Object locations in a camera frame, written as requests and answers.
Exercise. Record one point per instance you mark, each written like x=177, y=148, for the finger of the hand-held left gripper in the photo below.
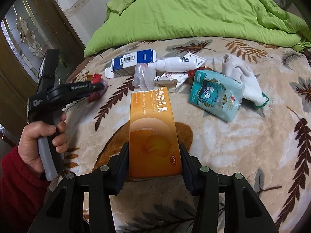
x=83, y=96
x=99, y=87

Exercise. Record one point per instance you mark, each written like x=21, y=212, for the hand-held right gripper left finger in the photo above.
x=120, y=171

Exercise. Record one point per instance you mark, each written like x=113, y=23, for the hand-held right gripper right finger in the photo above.
x=189, y=173

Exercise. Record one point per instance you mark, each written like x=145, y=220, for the red wrapper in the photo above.
x=96, y=78

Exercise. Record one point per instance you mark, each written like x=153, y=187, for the orange medicine box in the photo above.
x=153, y=136

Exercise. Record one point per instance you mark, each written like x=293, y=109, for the teal cartoon tissue packet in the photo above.
x=213, y=94

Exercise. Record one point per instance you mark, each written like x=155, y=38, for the white knit glove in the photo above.
x=243, y=77

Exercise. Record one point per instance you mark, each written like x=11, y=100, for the person's left forearm red sleeve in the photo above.
x=17, y=194

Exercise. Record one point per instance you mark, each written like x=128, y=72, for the person's left hand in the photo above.
x=29, y=143

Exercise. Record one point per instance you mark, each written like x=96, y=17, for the blue and white box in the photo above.
x=131, y=62

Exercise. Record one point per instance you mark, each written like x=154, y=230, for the clear plastic bag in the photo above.
x=144, y=77

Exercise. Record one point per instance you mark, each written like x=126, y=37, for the wooden door with glass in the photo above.
x=21, y=53

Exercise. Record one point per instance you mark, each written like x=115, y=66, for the leaf printed beige blanket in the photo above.
x=243, y=150

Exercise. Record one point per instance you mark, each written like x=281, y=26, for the white box with red print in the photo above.
x=173, y=80

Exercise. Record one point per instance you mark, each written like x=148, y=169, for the white spray bottle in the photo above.
x=172, y=63

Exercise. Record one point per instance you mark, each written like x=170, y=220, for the red plastic scrap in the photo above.
x=192, y=73

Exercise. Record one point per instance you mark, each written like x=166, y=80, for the green quilt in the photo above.
x=194, y=12

